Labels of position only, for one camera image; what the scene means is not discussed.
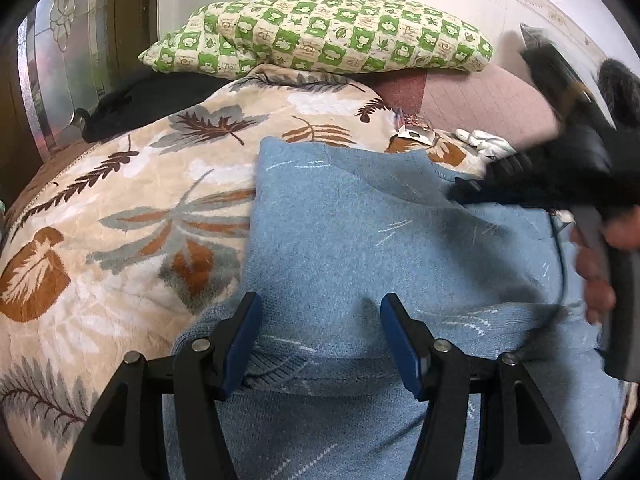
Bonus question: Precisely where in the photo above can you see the light blue knit sweater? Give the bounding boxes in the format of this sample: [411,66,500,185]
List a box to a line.
[164,136,626,480]

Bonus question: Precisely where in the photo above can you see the person's right hand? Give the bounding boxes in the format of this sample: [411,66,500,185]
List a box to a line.
[570,206,640,325]

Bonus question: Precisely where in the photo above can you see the dark fur hat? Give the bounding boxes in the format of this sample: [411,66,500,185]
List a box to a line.
[598,58,640,130]

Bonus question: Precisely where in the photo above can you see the pink quilted pillow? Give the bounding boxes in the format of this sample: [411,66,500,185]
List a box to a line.
[361,65,558,148]

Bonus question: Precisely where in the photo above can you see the leaf pattern beige blanket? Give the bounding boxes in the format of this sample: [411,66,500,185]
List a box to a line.
[1,65,480,479]

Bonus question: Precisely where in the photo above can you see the small foil packet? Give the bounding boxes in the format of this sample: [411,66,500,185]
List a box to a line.
[394,108,436,148]

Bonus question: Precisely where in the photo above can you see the black cloth on bed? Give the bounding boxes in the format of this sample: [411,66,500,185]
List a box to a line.
[70,70,228,143]

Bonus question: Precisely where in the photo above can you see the green checkered pillow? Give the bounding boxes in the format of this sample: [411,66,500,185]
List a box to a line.
[138,0,494,80]

